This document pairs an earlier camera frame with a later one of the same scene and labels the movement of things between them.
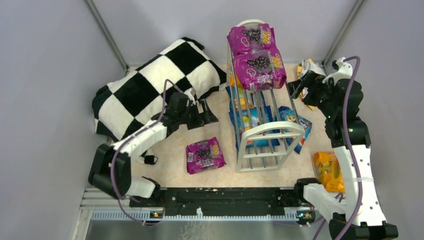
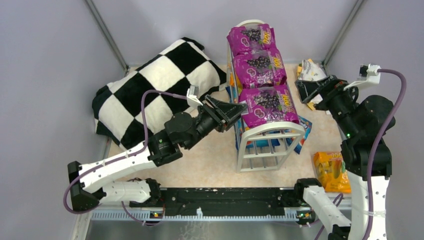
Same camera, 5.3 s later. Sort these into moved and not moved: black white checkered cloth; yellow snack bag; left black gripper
Moved: left black gripper
Not moved: black white checkered cloth; yellow snack bag
